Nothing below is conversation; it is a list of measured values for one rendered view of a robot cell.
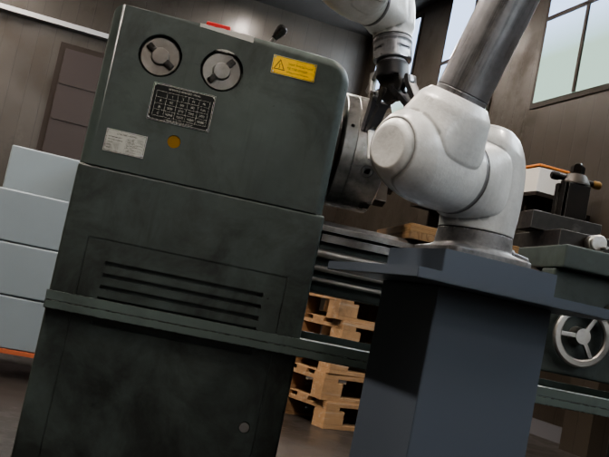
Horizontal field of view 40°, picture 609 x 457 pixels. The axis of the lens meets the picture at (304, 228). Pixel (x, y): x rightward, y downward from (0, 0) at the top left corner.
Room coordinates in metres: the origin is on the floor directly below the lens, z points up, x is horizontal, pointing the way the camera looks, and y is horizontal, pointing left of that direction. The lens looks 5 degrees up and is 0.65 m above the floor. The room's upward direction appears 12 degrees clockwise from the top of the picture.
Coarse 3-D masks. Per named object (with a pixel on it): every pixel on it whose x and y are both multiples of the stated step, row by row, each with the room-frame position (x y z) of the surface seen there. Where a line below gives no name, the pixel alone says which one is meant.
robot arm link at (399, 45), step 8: (392, 32) 1.86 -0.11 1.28; (376, 40) 1.88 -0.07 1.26; (384, 40) 1.86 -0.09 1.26; (392, 40) 1.86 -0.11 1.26; (400, 40) 1.86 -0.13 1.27; (408, 40) 1.87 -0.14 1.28; (376, 48) 1.88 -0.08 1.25; (384, 48) 1.86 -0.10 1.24; (392, 48) 1.85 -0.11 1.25; (400, 48) 1.86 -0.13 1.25; (408, 48) 1.87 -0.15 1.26; (376, 56) 1.88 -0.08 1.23; (384, 56) 1.87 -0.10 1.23; (392, 56) 1.86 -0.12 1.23; (400, 56) 1.87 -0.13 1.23; (408, 56) 1.87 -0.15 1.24
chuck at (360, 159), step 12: (360, 96) 2.26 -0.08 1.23; (360, 120) 2.18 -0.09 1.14; (360, 132) 2.17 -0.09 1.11; (360, 144) 2.16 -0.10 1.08; (360, 156) 2.17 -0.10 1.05; (360, 168) 2.18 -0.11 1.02; (372, 168) 2.19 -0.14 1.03; (348, 180) 2.20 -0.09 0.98; (360, 180) 2.20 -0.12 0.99; (372, 180) 2.20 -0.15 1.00; (348, 192) 2.22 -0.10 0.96; (360, 192) 2.22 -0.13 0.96; (372, 192) 2.22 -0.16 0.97; (336, 204) 2.29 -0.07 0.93; (348, 204) 2.27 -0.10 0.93
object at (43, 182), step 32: (32, 160) 4.46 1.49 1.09; (64, 160) 4.51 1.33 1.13; (0, 192) 4.06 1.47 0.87; (32, 192) 4.47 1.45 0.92; (64, 192) 4.52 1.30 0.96; (0, 224) 4.07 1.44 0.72; (32, 224) 4.12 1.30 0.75; (0, 256) 4.08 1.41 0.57; (32, 256) 4.12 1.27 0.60; (0, 288) 4.09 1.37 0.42; (32, 288) 4.13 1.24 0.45; (0, 320) 4.10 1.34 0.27; (32, 320) 4.15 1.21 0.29; (0, 352) 4.11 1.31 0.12; (32, 352) 4.16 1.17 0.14
